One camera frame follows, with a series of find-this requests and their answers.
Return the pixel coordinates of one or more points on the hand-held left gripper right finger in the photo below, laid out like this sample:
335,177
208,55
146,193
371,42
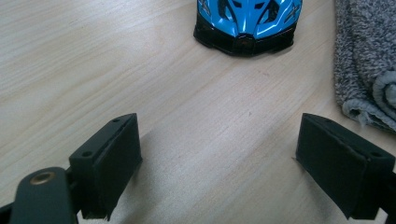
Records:
339,165

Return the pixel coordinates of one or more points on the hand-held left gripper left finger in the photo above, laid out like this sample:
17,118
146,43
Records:
106,168

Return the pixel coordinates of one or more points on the grey towel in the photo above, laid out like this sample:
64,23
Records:
361,49

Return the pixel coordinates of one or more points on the blue toy car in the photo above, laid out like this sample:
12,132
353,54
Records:
246,21

